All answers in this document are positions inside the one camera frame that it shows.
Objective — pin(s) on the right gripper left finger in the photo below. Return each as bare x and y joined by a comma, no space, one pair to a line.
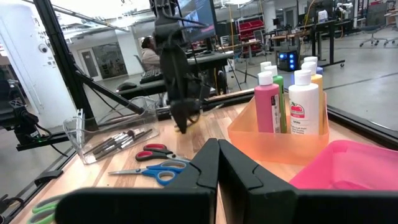
155,205

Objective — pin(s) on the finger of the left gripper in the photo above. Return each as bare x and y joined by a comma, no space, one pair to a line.
182,115
194,110

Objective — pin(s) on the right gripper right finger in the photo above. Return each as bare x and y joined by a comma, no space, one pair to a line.
280,205

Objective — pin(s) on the thin black paintbrush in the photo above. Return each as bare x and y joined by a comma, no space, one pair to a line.
140,136
121,147
99,144
105,154
110,145

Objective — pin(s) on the wide black paintbrush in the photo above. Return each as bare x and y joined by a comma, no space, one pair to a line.
130,133

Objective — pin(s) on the pink paint bottle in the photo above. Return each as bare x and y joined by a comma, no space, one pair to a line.
264,109

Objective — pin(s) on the green paint bottle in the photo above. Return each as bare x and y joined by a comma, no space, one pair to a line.
281,99

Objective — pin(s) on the white paint bottle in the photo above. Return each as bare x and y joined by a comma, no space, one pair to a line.
304,93

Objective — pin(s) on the blue paint bottle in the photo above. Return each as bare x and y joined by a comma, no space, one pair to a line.
311,60

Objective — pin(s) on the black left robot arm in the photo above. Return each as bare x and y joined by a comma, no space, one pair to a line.
164,18

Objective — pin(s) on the black keyboard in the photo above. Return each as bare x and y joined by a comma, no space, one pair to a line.
150,76

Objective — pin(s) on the person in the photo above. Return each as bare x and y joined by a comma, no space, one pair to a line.
150,59

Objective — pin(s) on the black desk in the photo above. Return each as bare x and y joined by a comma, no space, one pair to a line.
326,23
205,60

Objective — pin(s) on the dark red black scissors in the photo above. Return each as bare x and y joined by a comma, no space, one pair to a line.
155,152

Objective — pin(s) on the black computer mouse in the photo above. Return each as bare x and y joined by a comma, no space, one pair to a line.
126,86

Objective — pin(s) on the orange translucent plastic bin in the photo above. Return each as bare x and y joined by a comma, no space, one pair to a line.
273,149

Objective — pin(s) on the monitor with blue screen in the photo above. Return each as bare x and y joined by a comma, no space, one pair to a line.
199,18

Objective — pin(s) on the pink translucent plastic bin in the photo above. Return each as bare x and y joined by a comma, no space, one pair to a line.
357,168

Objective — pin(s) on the shelf with red bins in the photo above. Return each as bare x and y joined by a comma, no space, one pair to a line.
250,26

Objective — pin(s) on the computer tower with blue lights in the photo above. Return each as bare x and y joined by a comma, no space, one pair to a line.
284,60

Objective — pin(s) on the clear plastic bin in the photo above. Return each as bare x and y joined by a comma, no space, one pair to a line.
77,137

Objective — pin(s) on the grey office chair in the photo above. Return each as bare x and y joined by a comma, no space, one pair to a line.
373,31

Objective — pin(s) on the black upright frame post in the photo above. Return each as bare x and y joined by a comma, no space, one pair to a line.
59,53

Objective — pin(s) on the white wall column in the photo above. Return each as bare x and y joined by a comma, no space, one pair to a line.
46,77

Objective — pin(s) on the white dome camera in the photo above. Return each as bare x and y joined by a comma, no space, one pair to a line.
42,48

